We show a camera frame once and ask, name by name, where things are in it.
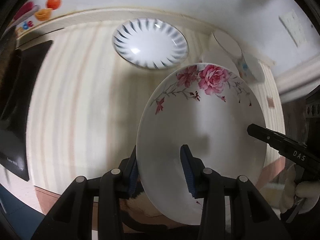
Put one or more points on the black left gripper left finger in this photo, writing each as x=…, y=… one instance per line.
x=117, y=184

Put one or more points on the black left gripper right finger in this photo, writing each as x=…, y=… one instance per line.
x=208, y=185

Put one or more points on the white plate pink roses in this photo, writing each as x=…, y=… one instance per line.
x=208, y=108

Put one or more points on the white plate blue petal pattern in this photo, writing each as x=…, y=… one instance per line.
x=150, y=43

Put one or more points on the white gloved right hand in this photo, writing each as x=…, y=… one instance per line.
x=305, y=189

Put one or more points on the calico cat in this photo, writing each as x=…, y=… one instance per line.
x=138, y=211

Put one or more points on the brown label on cloth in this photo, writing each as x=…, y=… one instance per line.
x=270, y=102

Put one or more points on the white bowl colourful dots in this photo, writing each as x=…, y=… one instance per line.
x=249, y=68

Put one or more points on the striped cream table cloth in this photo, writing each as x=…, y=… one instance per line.
x=87, y=103

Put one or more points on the black induction cooktop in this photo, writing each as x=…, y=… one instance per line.
x=16, y=92

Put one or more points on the white wall socket panel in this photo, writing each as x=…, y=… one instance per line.
x=292, y=24

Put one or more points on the colourful fruit wall sticker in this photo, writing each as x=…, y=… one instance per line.
x=32, y=13

